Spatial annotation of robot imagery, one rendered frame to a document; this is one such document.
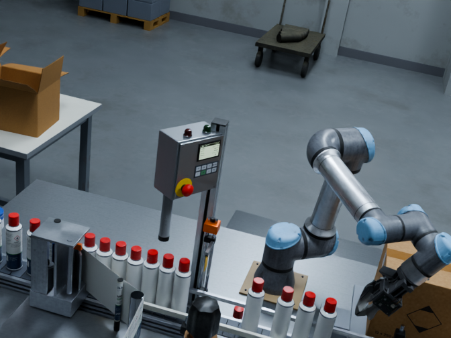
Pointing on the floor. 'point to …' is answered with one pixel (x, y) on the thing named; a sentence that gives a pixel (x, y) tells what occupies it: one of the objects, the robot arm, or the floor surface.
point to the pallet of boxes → (129, 11)
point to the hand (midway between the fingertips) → (359, 310)
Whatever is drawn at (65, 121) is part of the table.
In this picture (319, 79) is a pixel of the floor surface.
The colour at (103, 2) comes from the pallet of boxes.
